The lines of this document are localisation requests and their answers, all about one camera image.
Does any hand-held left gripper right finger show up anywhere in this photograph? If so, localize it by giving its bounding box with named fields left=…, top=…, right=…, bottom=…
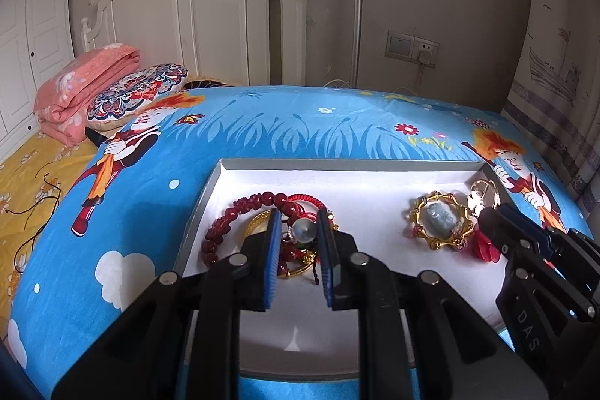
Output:
left=316, top=207, right=549, bottom=400

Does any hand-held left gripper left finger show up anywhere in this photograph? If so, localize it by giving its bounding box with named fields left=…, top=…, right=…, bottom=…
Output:
left=51, top=208, right=283, bottom=400

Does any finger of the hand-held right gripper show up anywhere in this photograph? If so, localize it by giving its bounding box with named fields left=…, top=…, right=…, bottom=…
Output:
left=478, top=207, right=523, bottom=261
left=498, top=203, right=566, bottom=276

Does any red flower ornament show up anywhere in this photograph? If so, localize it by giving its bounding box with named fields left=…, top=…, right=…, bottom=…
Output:
left=471, top=226, right=506, bottom=264

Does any clear crystal ball bead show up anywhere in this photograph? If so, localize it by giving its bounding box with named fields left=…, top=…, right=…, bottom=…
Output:
left=291, top=219, right=318, bottom=244

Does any gold hoop ornament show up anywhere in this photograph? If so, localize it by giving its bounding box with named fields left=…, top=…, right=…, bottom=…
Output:
left=468, top=179, right=501, bottom=210

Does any white shallow tray box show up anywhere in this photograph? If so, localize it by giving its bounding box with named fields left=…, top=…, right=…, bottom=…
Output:
left=172, top=157, right=521, bottom=382

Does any jade pendant with red cord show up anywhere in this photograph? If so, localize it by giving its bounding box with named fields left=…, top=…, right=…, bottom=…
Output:
left=410, top=202, right=470, bottom=251

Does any dark red bead bracelet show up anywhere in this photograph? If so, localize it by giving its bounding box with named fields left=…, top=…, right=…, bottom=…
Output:
left=201, top=191, right=288, bottom=278

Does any red braided bracelet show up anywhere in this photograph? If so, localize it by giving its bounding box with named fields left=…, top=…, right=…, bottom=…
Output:
left=287, top=193, right=336, bottom=223

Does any gold bamboo style bangle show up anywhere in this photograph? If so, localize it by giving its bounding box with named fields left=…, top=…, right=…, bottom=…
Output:
left=405, top=190, right=475, bottom=252

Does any blue cartoon printed bedsheet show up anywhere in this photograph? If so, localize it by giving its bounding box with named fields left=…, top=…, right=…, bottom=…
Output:
left=9, top=84, right=594, bottom=400

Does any ship print curtain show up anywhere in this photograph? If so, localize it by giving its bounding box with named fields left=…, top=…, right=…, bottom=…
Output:
left=499, top=0, right=600, bottom=213

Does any dark striped cushion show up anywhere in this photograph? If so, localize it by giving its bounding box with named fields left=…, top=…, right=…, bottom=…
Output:
left=185, top=76, right=235, bottom=90

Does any patterned floral pillow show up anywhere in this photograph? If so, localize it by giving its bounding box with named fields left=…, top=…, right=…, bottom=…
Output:
left=87, top=63, right=189, bottom=131

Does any white wooden headboard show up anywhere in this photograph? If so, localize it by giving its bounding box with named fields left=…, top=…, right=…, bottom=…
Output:
left=81, top=0, right=309, bottom=88

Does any yellow floral sheet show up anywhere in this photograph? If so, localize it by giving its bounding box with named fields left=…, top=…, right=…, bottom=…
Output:
left=0, top=133, right=97, bottom=335

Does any pink folded quilt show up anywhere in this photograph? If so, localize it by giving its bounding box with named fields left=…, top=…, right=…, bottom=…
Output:
left=34, top=44, right=141, bottom=146

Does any white wardrobe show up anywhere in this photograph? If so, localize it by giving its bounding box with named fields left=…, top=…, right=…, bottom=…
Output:
left=0, top=0, right=77, bottom=154

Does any white cable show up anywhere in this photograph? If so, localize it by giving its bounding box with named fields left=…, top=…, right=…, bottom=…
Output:
left=323, top=66, right=425, bottom=96

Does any grey wall socket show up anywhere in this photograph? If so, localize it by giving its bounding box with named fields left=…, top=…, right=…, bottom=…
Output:
left=415, top=38, right=440, bottom=66

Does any grey wall switch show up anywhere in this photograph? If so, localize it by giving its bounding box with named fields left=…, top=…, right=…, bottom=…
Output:
left=385, top=31, right=417, bottom=60

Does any black cord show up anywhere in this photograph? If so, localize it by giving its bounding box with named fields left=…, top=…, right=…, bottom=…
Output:
left=14, top=172, right=62, bottom=274

